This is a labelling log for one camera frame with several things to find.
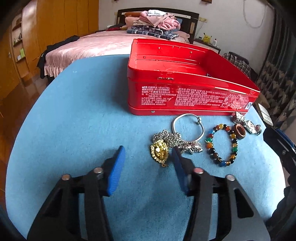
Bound white hanging cable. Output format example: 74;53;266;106
242;0;269;30

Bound gold ornate pendant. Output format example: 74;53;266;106
150;139;169;167

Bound brown wooden ring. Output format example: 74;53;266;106
233;123;247;140

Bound bed with pink cover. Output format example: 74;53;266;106
43;7;200;78

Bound pile of folded clothes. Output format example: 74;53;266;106
125;9;181;40

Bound red metal tin box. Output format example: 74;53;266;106
127;39;260;115

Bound wooden wardrobe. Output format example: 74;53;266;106
1;1;99;99

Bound silver chain necklace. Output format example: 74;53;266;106
151;128;204;155

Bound silver wristwatch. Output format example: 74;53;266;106
230;112;262;135

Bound yellow pikachu toy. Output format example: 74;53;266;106
202;33;212;44

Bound blue table cloth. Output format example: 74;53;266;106
4;54;287;241

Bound silver bangle bracelet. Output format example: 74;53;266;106
171;112;205;143

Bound plaid bag on chair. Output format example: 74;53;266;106
222;52;251;78

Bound black clothing on bed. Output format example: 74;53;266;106
36;34;80;79

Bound wall power socket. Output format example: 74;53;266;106
199;17;208;23

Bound white box on stool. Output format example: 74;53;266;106
256;103;273;126

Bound multicolour beaded bracelet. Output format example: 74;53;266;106
204;123;239;168

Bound black nightstand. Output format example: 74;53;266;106
193;39;221;54

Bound patterned dark curtain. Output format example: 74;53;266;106
256;13;295;131

